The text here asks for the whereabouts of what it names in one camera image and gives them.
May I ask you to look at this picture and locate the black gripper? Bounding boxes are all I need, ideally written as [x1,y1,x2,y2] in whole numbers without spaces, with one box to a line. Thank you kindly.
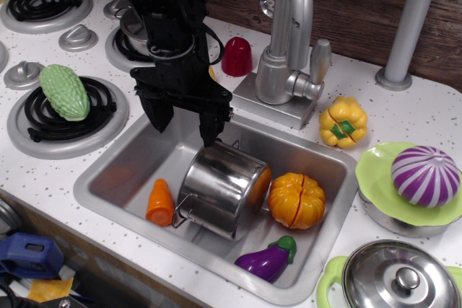
[130,59,232,147]

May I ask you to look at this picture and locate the stainless steel toy pot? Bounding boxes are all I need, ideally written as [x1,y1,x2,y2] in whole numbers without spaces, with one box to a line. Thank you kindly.
[173,141,272,242]

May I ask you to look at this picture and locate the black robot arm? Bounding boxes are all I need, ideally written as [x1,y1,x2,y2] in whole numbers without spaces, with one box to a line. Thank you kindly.
[128,0,232,146]

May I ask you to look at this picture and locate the small steel pot on burner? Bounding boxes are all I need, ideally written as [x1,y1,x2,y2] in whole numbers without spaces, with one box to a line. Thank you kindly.
[120,9,149,56]

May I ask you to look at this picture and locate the stainless steel sink basin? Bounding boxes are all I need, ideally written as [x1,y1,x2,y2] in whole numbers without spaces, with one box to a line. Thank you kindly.
[74,110,358,306]

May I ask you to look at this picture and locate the steel pot lid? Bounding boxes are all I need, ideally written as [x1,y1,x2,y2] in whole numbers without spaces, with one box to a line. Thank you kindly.
[341,240,461,307]

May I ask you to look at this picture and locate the red plastic cup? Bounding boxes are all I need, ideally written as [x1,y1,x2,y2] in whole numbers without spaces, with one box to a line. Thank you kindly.
[221,37,253,77]

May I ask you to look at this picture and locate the rear right coil burner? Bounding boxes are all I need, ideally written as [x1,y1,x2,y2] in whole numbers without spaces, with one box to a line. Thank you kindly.
[105,27,154,73]

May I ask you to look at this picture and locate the orange toy carrot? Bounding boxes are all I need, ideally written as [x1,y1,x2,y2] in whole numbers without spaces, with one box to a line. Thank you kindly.
[145,179,175,226]

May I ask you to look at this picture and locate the silver toy faucet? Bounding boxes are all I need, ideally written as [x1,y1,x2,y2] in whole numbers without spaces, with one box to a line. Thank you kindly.
[232,0,332,130]

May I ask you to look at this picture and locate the green toy bitter gourd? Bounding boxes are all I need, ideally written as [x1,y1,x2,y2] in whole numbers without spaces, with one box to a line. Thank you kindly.
[39,64,90,122]

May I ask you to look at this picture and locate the silver stove knob rear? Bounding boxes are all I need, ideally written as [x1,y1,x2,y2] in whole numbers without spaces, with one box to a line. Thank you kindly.
[103,0,131,20]

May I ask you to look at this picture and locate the silver stove knob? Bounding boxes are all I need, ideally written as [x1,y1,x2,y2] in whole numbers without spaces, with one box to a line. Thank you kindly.
[103,0,131,20]
[4,61,44,90]
[58,25,98,52]

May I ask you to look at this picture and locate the silver stove knob middle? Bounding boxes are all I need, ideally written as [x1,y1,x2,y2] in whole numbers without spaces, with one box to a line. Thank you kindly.
[58,25,98,52]

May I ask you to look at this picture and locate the orange toy pumpkin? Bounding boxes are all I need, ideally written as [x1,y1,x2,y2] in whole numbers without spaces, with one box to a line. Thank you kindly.
[267,172,326,230]

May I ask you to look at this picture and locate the front black coil burner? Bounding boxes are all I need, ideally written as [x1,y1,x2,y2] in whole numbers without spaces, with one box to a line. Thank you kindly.
[6,76,129,159]

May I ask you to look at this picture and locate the yellow toy bell pepper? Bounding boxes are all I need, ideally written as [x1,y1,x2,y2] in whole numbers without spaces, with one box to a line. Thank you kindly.
[319,96,368,149]

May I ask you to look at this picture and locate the silver stove knob front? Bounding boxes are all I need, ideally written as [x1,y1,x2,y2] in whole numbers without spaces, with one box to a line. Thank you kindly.
[4,61,44,90]

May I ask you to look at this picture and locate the purple toy eggplant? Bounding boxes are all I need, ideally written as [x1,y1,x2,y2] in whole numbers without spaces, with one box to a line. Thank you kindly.
[234,235,297,283]

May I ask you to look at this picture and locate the rear left coil burner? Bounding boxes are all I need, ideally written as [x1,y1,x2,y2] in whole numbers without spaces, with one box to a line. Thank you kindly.
[1,0,92,35]

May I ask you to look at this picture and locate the light green plastic plate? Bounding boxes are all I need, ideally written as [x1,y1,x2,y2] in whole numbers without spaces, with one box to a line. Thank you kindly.
[355,142,461,226]

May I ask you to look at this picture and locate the blue clamp tool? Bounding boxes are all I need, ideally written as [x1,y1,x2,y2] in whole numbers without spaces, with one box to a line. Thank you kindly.
[1,232,64,279]

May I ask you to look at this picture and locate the yellow cloth scrap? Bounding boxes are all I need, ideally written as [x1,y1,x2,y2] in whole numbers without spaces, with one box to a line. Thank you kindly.
[27,278,74,303]

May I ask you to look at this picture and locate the steel bowl under plate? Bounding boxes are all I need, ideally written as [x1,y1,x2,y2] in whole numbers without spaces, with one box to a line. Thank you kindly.
[358,189,461,238]

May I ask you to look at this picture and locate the purple striped toy onion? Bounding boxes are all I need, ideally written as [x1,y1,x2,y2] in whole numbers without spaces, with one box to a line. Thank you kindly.
[391,146,461,208]

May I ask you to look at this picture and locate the grey vertical pole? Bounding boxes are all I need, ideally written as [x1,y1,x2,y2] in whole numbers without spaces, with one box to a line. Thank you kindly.
[375,0,432,92]

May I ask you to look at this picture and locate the light green handled pot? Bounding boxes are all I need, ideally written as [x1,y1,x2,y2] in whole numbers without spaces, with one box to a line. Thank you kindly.
[315,256,461,307]

